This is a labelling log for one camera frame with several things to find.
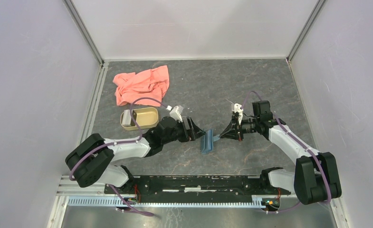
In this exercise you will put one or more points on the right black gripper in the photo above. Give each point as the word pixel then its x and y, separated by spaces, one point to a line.
pixel 231 131

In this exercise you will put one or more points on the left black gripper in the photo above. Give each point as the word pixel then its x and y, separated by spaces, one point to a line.
pixel 196 132

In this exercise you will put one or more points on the blue card holder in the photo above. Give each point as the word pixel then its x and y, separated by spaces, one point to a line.
pixel 207 141

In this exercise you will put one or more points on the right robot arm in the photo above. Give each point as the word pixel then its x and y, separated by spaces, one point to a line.
pixel 315 177

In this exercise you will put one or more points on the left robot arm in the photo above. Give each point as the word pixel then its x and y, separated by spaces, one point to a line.
pixel 92 161

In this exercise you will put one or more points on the silver card in tray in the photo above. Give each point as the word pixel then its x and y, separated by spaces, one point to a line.
pixel 127 120

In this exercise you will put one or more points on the gold oval tray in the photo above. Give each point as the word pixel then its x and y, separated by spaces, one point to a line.
pixel 146 118

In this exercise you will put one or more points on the pink crumpled cloth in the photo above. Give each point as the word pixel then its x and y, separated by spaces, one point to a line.
pixel 151 83

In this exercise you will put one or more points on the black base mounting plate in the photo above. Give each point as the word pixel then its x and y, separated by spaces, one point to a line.
pixel 198 189

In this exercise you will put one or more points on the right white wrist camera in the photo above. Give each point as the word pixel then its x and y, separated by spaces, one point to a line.
pixel 237 112

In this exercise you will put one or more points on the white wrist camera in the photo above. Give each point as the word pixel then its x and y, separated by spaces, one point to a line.
pixel 175 112
pixel 237 112

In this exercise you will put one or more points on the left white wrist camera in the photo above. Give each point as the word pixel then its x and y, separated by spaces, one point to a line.
pixel 175 112

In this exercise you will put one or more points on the aluminium frame rail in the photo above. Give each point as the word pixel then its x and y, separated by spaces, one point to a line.
pixel 99 194

